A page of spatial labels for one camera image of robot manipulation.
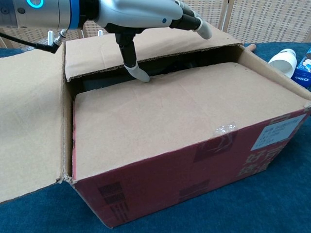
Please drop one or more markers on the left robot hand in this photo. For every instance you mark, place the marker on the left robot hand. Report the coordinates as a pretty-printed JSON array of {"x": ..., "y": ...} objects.
[{"x": 136, "y": 14}]

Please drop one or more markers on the red cardboard shipping box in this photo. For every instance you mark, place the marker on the red cardboard shipping box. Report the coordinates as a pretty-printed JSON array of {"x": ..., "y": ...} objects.
[{"x": 170, "y": 109}]

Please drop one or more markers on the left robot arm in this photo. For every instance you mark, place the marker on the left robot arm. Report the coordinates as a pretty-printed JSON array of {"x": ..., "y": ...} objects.
[{"x": 48, "y": 14}]

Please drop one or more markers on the blue Oreo package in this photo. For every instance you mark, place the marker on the blue Oreo package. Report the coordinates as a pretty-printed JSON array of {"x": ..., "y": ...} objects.
[{"x": 303, "y": 72}]

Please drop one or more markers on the wicker folding screen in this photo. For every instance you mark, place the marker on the wicker folding screen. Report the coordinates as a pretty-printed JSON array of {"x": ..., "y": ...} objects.
[{"x": 255, "y": 19}]

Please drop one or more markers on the teal fabric table cover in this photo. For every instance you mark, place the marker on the teal fabric table cover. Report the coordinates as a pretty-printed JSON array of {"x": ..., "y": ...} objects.
[{"x": 48, "y": 213}]

